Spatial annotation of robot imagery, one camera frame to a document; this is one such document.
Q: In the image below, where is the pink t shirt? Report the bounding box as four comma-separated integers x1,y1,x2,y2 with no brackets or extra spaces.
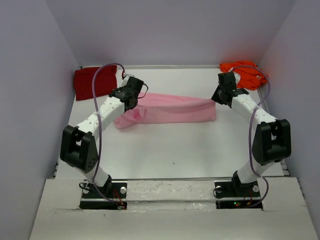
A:
113,93,216,130

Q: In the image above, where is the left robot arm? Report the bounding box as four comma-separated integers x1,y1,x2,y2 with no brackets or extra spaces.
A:
60,75,146,198

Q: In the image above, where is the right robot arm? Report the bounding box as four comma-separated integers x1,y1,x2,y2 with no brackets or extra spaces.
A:
211,72,292,196

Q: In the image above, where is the dark red folded t shirt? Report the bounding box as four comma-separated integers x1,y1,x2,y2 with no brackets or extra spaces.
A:
74,64,118,102

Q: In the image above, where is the orange t shirt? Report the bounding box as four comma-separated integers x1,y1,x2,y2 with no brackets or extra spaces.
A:
219,60,268,91

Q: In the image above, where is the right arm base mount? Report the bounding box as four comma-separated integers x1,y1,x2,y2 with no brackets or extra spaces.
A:
212,176,263,210

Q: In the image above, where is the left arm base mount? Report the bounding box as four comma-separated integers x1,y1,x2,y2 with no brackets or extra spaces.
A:
79,180,128,210

